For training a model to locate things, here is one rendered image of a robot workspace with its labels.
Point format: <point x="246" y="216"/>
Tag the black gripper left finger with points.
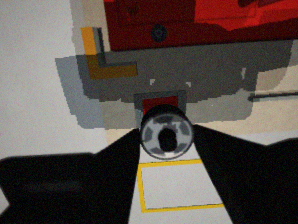
<point x="106" y="180"/>

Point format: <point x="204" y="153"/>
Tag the yellow rectangular outline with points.
<point x="168" y="163"/>

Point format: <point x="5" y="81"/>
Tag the black wheel with grey hub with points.
<point x="157" y="119"/>

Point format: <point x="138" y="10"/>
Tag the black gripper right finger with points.
<point x="254" y="181"/>

